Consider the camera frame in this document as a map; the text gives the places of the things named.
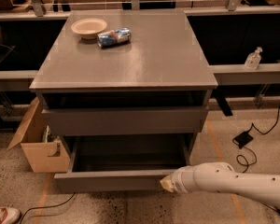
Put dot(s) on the grey metal railing frame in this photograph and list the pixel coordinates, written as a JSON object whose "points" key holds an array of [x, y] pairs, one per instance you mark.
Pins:
{"points": [[228, 30]]}

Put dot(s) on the grey drawer cabinet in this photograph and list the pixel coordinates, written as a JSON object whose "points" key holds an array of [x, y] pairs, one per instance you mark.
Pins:
{"points": [[162, 55]]}

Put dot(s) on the open cardboard box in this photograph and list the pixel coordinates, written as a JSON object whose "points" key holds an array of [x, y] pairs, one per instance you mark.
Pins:
{"points": [[43, 155]]}

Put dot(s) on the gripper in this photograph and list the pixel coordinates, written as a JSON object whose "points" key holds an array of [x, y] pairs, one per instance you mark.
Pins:
{"points": [[179, 180]]}

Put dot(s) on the black power adapter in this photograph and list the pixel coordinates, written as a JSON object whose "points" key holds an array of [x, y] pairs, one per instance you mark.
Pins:
{"points": [[242, 139]]}

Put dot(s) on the grey drawer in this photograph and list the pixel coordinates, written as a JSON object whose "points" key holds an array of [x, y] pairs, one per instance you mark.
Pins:
{"points": [[124, 162], [125, 112]]}

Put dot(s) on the grey top drawer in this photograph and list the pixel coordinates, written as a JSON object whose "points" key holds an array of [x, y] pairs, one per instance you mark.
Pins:
{"points": [[125, 112]]}

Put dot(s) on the red white sneaker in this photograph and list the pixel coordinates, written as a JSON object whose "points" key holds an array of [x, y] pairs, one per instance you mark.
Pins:
{"points": [[9, 215]]}

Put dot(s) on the beige paper bowl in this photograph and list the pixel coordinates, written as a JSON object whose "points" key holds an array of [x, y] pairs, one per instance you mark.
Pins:
{"points": [[88, 28]]}

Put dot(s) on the clear sanitizer pump bottle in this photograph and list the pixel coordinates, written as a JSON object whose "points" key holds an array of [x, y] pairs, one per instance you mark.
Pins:
{"points": [[253, 59]]}

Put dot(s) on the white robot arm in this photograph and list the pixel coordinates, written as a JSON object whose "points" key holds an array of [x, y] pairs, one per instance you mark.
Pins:
{"points": [[220, 177]]}

